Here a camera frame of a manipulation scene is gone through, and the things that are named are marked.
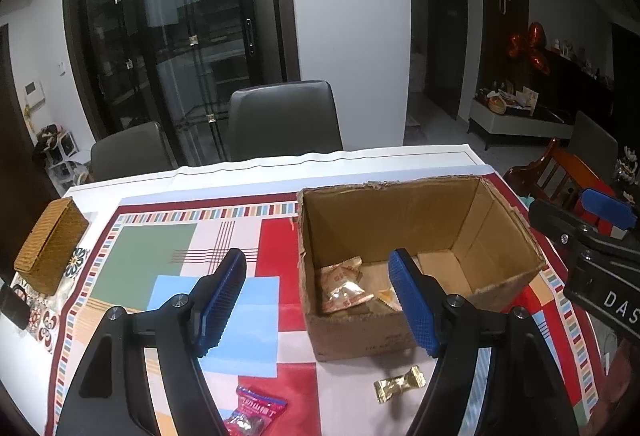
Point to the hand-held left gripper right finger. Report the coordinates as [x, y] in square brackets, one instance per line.
[415, 301]

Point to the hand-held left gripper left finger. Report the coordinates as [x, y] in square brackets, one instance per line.
[220, 301]

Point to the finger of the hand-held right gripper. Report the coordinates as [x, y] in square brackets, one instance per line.
[555, 217]
[607, 208]

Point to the small tan snack wrapper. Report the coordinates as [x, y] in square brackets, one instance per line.
[387, 298]

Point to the brown cardboard box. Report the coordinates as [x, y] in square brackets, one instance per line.
[360, 336]

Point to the orange clear snack packet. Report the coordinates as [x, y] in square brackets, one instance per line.
[347, 297]
[342, 272]

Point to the gold candy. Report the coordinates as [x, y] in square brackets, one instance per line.
[400, 383]

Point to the teal cloth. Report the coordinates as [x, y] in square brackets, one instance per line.
[526, 200]

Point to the small white figurines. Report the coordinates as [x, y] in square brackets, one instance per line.
[627, 164]

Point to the brown wooden chair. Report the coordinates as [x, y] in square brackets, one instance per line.
[555, 166]

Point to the colourful patchwork print tablecloth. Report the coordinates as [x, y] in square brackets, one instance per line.
[170, 256]

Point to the grey upholstered side chair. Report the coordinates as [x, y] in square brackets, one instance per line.
[592, 136]

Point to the low white cabinet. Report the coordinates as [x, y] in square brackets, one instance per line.
[515, 122]

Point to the pink snack packet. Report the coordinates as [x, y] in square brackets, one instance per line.
[250, 416]

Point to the dark sideboard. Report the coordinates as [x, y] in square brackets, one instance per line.
[580, 76]

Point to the red foil balloons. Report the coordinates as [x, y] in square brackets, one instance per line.
[530, 49]

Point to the patterned round-motif place mat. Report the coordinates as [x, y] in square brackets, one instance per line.
[47, 321]

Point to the narrow grey dining chair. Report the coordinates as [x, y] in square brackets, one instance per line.
[132, 151]

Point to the woven wicker lidded box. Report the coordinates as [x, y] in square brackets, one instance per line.
[50, 241]

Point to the wide grey dining chair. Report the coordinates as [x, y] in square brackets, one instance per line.
[285, 116]

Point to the black mug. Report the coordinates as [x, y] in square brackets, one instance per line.
[15, 308]

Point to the white cube shelf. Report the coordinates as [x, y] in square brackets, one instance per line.
[60, 156]

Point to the brown wardrobe door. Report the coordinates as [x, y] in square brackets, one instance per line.
[502, 6]

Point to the dark interior door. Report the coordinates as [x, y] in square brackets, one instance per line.
[447, 21]

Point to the dark framed glass sliding door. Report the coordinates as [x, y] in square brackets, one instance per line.
[200, 16]

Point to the white wall intercom panel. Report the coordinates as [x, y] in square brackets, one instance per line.
[33, 94]

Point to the white wall switch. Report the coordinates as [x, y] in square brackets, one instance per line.
[61, 69]

